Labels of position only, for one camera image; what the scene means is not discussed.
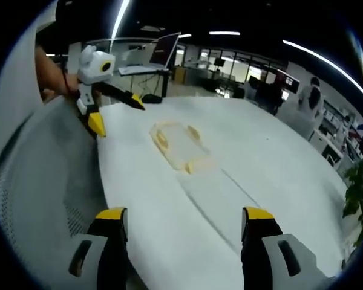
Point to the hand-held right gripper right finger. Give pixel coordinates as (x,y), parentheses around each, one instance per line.
(257,232)

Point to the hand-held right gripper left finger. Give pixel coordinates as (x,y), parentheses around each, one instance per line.
(112,229)

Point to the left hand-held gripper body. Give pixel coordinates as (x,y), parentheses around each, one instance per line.
(93,68)

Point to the person's left hand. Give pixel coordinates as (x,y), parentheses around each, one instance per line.
(69,86)

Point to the white laptop stand table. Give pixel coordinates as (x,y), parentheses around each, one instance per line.
(142,72)

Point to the small black object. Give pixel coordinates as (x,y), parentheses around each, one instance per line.
(152,98)

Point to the long ceiling light strip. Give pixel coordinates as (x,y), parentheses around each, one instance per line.
(119,18)
(329,65)

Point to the yellow cabinet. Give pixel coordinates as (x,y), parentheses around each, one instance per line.
(178,74)

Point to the open laptop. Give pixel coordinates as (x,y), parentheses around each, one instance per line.
(164,49)

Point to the person's white clothing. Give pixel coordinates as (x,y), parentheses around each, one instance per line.
(15,99)

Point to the grey mesh office chair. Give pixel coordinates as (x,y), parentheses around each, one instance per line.
(45,187)

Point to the clear plastic tray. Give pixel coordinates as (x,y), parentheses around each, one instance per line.
(184,151)

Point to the white storage cabinet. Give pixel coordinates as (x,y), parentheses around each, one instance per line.
(326,148)

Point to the green potted plant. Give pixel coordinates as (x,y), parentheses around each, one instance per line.
(361,193)

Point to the short ceiling light strip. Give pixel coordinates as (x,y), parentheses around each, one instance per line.
(224,33)

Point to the dark computer monitor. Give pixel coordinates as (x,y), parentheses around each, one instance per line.
(287,81)

